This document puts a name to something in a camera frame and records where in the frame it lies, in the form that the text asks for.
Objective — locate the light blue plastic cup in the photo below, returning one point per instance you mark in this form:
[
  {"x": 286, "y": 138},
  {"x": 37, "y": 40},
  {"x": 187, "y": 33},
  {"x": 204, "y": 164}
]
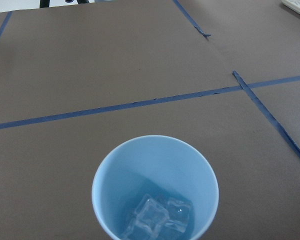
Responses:
[{"x": 160, "y": 166}]

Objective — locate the ice cubes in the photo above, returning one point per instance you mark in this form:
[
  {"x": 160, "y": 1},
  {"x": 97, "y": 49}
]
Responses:
[{"x": 158, "y": 218}]

